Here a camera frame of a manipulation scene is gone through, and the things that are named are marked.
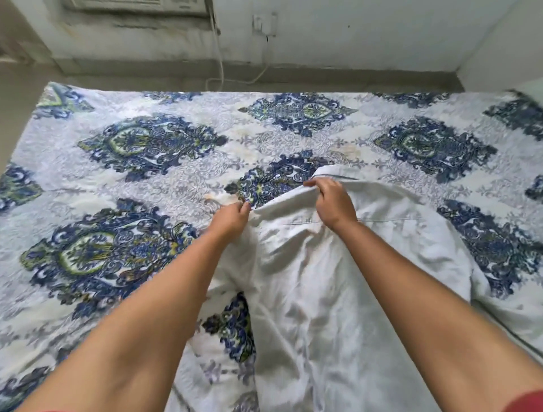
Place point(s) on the person's right forearm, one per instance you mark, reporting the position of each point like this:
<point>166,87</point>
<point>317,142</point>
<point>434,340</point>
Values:
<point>424,318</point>

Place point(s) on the bed with blue patterned sheet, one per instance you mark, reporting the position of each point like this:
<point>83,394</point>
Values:
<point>127,178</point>

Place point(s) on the white long-sleeved shirt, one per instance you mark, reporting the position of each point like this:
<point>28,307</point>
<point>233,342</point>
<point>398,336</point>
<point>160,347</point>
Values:
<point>318,318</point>

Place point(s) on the person's left forearm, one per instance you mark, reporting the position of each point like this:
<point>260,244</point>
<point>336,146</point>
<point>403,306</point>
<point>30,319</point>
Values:
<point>148,331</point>

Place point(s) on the white wall socket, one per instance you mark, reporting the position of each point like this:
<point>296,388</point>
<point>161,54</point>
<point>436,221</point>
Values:
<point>258,23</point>

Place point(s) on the person's right hand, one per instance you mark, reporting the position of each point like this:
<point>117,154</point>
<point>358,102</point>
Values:
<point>335,208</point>

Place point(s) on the person's left hand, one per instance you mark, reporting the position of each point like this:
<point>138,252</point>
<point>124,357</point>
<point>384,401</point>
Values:
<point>229,223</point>

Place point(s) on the white air conditioner unit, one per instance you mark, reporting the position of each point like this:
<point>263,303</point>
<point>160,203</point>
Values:
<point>135,5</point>

